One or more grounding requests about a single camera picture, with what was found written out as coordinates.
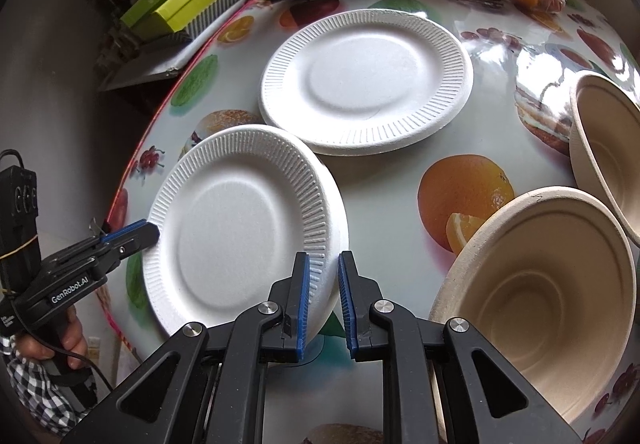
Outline grey flat board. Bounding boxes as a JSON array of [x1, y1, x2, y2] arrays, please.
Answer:
[[97, 32, 197, 92]]

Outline white foam plate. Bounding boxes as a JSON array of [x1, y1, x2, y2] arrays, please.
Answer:
[[142, 124, 350, 341], [258, 8, 475, 156]]

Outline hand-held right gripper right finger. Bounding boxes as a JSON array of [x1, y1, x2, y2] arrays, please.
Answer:
[[337, 251, 584, 444]]

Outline fruit print tablecloth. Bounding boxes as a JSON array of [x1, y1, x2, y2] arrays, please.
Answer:
[[97, 0, 640, 444]]

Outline person's left forearm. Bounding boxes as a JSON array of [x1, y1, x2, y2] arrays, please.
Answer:
[[0, 336, 93, 437]]

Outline grey corrugated board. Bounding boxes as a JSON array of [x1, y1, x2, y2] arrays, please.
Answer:
[[184, 0, 259, 38]]

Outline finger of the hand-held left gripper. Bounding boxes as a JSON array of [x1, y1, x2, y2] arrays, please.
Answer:
[[99, 219, 161, 259]]

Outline person's left hand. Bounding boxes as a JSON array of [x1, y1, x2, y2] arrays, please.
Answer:
[[19, 305, 90, 371]]

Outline beige paper bowl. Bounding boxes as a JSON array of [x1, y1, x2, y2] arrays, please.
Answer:
[[428, 186, 637, 431], [568, 72, 640, 247]]

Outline black cable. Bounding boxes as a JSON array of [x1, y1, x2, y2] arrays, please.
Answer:
[[75, 358, 119, 393]]

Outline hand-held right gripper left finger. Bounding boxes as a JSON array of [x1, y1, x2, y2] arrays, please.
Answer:
[[61, 251, 311, 444]]

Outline bright green box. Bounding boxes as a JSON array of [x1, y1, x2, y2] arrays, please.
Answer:
[[151, 0, 222, 35]]

